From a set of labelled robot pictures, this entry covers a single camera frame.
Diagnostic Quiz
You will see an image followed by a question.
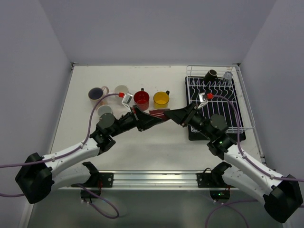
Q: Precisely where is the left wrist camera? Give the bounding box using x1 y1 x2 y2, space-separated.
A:
122 92 133 109

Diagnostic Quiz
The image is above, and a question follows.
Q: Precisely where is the red mug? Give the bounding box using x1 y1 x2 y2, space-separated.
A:
133 88 150 111

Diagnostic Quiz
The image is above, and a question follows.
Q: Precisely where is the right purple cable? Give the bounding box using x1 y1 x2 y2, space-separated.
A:
205 93 304 228

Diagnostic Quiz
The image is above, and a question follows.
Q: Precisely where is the pink beige mug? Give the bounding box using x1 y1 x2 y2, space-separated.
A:
88 86 109 105

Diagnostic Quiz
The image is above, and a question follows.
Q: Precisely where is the purple cable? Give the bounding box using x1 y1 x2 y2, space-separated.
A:
0 92 125 219
205 93 304 228

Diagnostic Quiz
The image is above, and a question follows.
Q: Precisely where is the white wire dish rack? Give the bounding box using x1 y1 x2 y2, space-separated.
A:
185 65 255 133

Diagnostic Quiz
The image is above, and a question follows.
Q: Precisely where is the white mug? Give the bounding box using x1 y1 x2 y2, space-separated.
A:
114 85 129 105

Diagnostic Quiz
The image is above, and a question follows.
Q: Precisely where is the black cup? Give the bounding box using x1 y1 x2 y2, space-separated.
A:
203 69 218 84

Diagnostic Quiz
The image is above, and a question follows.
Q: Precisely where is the dark brown cup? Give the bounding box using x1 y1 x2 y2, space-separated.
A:
149 108 170 121

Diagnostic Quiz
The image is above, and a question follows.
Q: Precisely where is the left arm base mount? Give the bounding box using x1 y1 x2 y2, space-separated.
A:
80 161 114 196

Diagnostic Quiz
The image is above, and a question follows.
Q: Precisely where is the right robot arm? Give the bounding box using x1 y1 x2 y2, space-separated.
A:
163 104 303 223

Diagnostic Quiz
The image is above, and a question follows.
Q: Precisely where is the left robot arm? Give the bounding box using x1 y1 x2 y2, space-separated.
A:
15 106 161 204

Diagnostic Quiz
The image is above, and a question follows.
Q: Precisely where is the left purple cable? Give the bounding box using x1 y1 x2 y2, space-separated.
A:
0 92 125 219

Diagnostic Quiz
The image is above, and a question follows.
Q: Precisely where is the terracotta orange cup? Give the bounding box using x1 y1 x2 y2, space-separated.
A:
97 104 113 117

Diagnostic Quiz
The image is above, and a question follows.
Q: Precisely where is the yellow mug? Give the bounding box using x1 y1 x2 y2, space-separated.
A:
153 91 170 109

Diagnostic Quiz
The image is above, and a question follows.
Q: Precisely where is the black drip tray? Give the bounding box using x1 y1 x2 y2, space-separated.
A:
185 76 246 141

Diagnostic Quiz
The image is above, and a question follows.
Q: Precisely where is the aluminium rail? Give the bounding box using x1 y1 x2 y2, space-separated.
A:
57 170 281 190

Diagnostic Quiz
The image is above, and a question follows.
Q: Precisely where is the clear glass at rack back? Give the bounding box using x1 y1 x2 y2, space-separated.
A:
221 71 233 86

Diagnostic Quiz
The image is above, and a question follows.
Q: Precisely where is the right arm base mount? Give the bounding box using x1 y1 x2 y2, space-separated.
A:
196 161 234 204

